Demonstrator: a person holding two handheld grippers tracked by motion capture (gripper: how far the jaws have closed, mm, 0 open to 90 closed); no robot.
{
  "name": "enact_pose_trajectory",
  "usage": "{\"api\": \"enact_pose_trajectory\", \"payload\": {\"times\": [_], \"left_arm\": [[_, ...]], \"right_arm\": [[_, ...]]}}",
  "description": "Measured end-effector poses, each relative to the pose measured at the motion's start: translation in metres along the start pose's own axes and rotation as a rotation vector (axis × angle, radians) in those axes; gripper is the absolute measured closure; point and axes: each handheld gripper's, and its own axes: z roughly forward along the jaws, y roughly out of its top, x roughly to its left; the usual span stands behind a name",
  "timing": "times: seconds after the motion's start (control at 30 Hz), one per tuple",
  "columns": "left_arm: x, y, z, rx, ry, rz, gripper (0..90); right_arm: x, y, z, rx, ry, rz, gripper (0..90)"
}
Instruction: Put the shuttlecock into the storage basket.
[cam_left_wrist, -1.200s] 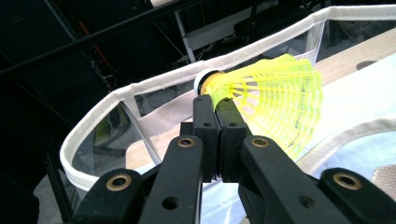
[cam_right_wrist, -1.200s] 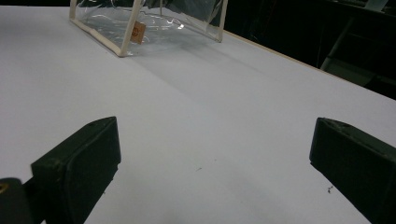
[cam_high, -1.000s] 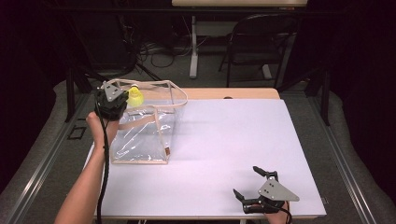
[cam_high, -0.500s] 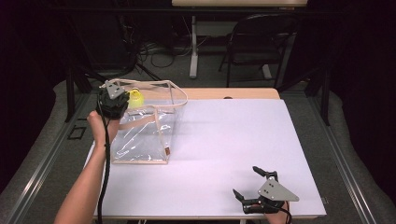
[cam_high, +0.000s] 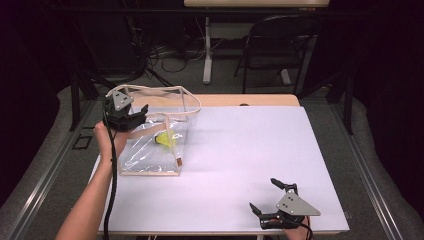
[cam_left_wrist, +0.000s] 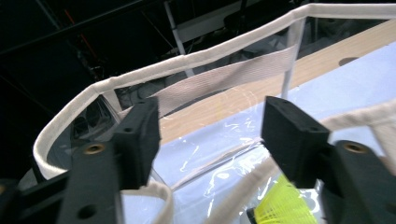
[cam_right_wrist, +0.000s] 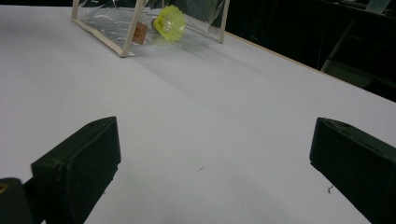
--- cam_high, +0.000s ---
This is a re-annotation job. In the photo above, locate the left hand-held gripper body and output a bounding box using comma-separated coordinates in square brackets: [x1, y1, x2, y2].
[103, 89, 141, 132]

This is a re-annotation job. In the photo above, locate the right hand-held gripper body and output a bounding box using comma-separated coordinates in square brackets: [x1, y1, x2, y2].
[259, 182, 322, 231]

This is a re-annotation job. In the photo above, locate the yellow shuttlecock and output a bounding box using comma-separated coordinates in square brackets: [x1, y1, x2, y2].
[154, 131, 177, 149]

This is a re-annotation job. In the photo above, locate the transparent bag with beige trim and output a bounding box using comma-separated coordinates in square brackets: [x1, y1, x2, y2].
[106, 84, 202, 177]

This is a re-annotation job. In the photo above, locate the person's right hand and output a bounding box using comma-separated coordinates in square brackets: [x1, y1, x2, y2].
[283, 216, 312, 240]

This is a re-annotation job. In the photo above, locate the person's left hand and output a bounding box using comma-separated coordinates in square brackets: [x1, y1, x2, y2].
[93, 121, 130, 165]

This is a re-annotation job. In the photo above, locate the white board mat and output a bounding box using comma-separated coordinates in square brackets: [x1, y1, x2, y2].
[89, 105, 350, 234]

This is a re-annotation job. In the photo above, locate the black metal stand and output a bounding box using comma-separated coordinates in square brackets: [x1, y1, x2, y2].
[296, 71, 355, 136]
[69, 66, 101, 132]

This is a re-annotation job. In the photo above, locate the white-legged desk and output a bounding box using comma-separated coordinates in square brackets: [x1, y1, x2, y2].
[183, 0, 330, 86]

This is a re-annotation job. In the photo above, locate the wooden table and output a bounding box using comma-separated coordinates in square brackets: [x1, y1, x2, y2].
[96, 93, 350, 237]

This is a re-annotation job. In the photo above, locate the black chair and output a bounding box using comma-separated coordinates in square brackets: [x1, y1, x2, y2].
[234, 13, 321, 95]

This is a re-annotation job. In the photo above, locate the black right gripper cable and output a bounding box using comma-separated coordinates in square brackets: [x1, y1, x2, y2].
[289, 216, 314, 240]

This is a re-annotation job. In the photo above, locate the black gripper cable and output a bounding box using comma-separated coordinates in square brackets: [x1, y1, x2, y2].
[289, 216, 314, 240]
[102, 99, 119, 240]

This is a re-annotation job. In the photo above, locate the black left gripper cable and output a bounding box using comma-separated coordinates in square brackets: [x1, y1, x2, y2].
[102, 99, 119, 240]

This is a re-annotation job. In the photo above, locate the tangle of black cables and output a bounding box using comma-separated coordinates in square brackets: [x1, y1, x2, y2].
[126, 16, 224, 74]

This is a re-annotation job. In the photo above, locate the metal floor rail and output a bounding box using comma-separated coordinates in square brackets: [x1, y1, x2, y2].
[328, 103, 404, 240]
[6, 99, 98, 240]

